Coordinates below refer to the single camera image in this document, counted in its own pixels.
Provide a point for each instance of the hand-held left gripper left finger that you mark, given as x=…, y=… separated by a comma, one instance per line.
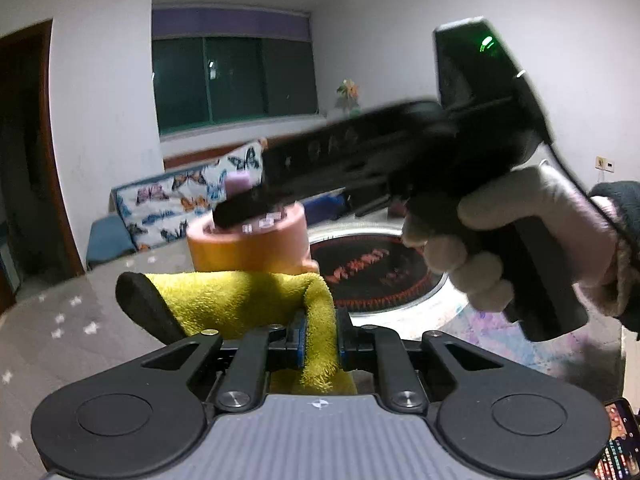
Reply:
x=301, y=342

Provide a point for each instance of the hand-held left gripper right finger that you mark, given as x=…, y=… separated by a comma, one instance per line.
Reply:
x=342, y=345

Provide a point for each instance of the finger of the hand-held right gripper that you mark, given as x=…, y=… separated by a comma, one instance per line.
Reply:
x=340, y=142
x=250, y=207

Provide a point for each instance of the purple silicone straw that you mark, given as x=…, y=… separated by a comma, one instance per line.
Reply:
x=240, y=181

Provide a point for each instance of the pink tumbler cup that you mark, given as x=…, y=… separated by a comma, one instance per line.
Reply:
x=250, y=250

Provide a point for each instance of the yellow microfibre cloth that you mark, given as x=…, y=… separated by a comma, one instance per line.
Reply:
x=235, y=300

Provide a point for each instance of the person's right forearm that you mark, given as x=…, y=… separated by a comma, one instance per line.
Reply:
x=627, y=210

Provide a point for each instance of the person's right hand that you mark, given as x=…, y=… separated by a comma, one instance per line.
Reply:
x=585, y=240

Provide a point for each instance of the artificial flower decoration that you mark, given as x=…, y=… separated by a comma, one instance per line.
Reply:
x=348, y=91

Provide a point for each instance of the black round induction cooktop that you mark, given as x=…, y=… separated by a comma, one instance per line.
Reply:
x=370, y=260

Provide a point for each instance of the butterfly print blanket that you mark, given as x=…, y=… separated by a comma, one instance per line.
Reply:
x=160, y=200

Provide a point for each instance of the induction cooker plate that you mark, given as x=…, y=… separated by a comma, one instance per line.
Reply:
x=440, y=305

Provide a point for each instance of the dark green window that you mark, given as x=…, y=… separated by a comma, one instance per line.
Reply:
x=235, y=80

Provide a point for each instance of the blue sofa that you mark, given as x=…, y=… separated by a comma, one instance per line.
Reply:
x=107, y=240

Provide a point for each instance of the pastel patterned table mat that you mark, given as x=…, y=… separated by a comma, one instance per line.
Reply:
x=500, y=350

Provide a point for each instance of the purple window blind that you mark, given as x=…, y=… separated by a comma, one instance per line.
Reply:
x=230, y=22

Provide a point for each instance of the grey star tablecloth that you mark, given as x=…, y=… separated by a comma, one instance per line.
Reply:
x=75, y=320

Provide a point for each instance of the smartphone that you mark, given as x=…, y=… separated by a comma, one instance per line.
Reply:
x=620, y=440

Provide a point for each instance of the white wall socket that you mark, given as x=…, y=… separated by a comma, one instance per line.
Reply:
x=606, y=163

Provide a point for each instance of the brown wooden door frame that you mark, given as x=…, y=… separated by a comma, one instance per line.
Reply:
x=55, y=160

